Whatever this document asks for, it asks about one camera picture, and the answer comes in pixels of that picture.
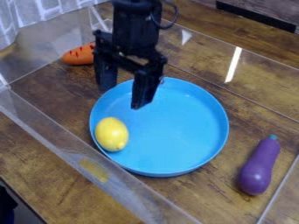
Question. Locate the yellow toy lemon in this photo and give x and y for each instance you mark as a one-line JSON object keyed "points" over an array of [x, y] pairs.
{"points": [[111, 134]]}

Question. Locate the clear acrylic enclosure wall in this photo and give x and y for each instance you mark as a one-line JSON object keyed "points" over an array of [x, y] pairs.
{"points": [[243, 61]]}

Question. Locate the white patterned curtain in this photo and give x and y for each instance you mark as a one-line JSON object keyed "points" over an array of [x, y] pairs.
{"points": [[19, 13]]}

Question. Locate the round blue tray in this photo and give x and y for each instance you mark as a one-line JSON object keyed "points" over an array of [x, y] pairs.
{"points": [[177, 133]]}

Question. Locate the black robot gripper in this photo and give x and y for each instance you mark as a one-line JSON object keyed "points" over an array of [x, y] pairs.
{"points": [[134, 38]]}

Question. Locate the purple toy eggplant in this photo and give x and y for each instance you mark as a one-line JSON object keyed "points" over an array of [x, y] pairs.
{"points": [[255, 174]]}

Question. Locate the orange toy carrot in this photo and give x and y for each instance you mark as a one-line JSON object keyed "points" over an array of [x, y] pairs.
{"points": [[80, 55]]}

